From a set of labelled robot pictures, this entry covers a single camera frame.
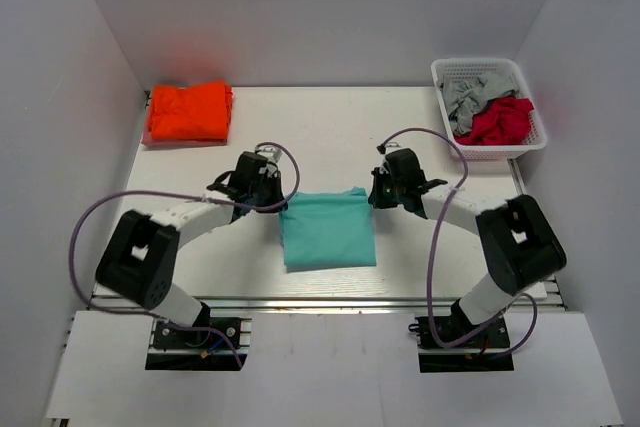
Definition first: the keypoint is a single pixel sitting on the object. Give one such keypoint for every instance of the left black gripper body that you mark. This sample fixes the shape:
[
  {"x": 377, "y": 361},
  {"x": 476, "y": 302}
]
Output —
[{"x": 266, "y": 193}]

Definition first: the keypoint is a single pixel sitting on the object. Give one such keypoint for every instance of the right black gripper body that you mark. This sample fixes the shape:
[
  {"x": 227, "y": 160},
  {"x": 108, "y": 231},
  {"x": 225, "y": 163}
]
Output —
[{"x": 388, "y": 191}]

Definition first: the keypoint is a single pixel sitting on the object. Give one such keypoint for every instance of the teal t shirt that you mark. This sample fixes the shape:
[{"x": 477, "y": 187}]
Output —
[{"x": 328, "y": 230}]

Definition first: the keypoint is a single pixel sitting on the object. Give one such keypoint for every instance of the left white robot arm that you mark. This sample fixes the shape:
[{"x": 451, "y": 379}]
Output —
[{"x": 140, "y": 258}]

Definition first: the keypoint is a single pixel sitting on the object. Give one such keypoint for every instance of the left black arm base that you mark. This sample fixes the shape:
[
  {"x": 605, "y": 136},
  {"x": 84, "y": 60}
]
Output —
[{"x": 177, "y": 350}]

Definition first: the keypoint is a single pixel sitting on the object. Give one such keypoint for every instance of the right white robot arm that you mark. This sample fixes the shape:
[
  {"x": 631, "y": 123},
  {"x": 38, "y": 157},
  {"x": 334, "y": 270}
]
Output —
[{"x": 519, "y": 245}]

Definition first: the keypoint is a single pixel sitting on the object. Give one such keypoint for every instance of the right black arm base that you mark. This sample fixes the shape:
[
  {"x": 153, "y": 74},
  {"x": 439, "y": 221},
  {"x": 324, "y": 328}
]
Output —
[{"x": 449, "y": 348}]

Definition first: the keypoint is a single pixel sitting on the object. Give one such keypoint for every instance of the folded orange t shirt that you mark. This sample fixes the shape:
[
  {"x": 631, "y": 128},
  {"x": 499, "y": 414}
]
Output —
[{"x": 197, "y": 113}]

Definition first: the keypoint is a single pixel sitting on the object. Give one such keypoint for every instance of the grey t shirt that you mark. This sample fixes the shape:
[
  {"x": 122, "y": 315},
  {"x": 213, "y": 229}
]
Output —
[{"x": 463, "y": 99}]

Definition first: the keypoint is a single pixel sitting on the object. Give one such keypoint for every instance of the white plastic basket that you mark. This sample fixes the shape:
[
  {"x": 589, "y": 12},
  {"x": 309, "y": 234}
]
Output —
[{"x": 465, "y": 69}]

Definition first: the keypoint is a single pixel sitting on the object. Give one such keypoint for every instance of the red t shirt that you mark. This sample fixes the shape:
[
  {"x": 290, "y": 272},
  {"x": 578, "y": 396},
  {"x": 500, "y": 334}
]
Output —
[{"x": 506, "y": 121}]

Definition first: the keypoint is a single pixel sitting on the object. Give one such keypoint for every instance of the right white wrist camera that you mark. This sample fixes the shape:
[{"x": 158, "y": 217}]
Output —
[{"x": 384, "y": 151}]

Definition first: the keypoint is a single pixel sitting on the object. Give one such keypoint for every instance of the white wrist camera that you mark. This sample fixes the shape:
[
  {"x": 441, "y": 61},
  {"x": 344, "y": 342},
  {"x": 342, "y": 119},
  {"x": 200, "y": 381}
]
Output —
[
  {"x": 272, "y": 154},
  {"x": 384, "y": 151}
]

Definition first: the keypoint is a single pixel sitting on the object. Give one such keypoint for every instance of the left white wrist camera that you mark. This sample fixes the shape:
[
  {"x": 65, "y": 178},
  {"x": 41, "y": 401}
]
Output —
[{"x": 272, "y": 154}]

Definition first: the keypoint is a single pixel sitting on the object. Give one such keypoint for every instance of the aluminium table edge rail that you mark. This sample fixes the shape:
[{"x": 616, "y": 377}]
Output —
[{"x": 553, "y": 302}]

